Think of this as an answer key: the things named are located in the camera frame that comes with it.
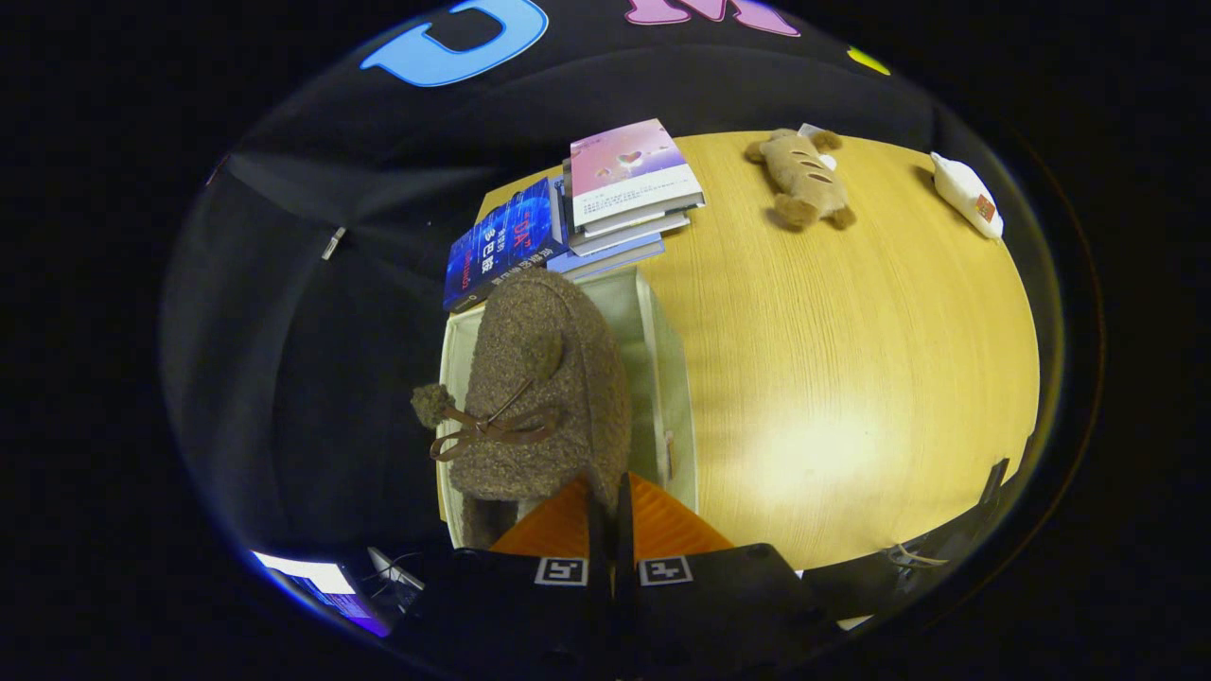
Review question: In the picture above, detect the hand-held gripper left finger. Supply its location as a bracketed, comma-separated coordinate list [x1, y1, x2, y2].
[390, 473, 616, 681]

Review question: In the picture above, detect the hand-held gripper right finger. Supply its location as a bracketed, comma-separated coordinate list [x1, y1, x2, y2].
[613, 471, 840, 681]

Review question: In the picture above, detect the green fabric storage box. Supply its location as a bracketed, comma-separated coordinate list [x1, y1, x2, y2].
[437, 268, 699, 551]

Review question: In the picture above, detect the computer monitor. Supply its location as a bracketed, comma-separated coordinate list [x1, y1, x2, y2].
[251, 550, 391, 637]

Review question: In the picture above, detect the black backdrop cloth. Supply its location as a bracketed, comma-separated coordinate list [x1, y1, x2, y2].
[159, 0, 947, 568]

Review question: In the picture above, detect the light blue book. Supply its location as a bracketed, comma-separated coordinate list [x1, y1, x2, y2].
[547, 235, 666, 281]

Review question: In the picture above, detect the blue cover book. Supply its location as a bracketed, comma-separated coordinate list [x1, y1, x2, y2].
[443, 177, 569, 313]

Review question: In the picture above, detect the white book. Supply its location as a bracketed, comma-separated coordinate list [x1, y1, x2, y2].
[566, 210, 692, 256]

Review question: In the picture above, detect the tan bread plush toy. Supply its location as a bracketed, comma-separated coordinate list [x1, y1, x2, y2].
[744, 128, 857, 231]

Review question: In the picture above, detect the pink cover book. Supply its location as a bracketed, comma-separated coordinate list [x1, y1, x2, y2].
[568, 118, 706, 228]

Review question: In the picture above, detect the white plastic packet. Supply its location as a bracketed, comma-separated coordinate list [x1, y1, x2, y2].
[930, 151, 1004, 240]

